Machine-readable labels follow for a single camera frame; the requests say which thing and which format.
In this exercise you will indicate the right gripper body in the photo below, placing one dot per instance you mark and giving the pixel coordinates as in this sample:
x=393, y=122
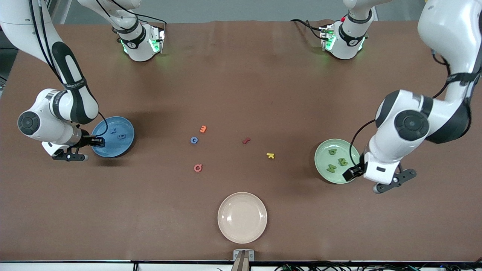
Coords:
x=88, y=141

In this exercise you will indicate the green foam letter j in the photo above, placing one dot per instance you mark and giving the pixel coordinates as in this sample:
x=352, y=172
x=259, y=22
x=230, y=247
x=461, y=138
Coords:
x=343, y=162

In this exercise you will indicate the green foam letter n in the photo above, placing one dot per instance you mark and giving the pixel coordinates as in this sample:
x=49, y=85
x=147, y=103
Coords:
x=331, y=169

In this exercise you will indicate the green foam letter p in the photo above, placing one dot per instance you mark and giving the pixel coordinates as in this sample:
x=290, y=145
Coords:
x=333, y=152

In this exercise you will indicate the blue foam letter c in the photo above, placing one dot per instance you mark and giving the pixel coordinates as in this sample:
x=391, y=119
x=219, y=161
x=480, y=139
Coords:
x=191, y=140

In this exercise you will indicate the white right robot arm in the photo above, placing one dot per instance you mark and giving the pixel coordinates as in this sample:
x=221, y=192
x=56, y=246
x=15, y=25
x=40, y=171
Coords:
x=49, y=124

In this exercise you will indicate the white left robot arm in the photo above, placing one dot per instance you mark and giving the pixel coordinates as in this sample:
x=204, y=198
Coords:
x=444, y=22

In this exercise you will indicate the blue round plate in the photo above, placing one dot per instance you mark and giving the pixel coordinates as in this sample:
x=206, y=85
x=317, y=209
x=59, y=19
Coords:
x=124, y=126

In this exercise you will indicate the green round plate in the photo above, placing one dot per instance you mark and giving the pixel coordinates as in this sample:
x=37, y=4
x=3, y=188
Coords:
x=321, y=160

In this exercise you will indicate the pink foam letter Q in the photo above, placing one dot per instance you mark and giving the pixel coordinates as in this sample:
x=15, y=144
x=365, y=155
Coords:
x=194, y=168

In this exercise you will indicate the red foam letter r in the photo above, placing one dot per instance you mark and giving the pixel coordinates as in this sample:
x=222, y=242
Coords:
x=245, y=141

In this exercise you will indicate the cream round plate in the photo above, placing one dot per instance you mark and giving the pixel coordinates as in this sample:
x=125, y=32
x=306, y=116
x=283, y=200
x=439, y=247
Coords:
x=242, y=217

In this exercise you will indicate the brown table cover mat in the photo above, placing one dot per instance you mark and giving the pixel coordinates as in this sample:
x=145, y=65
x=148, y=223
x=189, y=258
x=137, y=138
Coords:
x=241, y=75

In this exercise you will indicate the white table edge rail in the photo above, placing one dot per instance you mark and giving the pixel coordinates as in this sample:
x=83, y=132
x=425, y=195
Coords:
x=75, y=268

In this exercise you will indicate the grey table edge bracket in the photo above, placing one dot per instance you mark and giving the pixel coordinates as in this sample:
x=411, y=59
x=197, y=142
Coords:
x=243, y=259

